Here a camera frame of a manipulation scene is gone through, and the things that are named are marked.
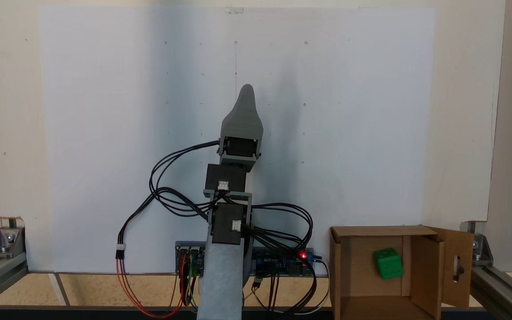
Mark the metal corner bracket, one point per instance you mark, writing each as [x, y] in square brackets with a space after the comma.
[7, 240]
[480, 249]

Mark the clear tape strip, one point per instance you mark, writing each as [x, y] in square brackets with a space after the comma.
[234, 10]

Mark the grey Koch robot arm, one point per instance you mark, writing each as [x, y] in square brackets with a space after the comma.
[222, 275]

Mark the controller board with jumper pins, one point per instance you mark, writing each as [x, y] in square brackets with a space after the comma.
[194, 258]

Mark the blue power board red LED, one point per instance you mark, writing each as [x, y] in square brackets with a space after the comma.
[282, 264]

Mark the white paper sheet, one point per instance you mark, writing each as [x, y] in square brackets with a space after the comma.
[349, 133]

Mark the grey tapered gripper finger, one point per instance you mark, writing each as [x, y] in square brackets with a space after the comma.
[245, 113]

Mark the green die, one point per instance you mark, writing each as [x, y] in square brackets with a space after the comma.
[388, 264]

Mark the brown cardboard box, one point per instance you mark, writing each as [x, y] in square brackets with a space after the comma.
[358, 275]

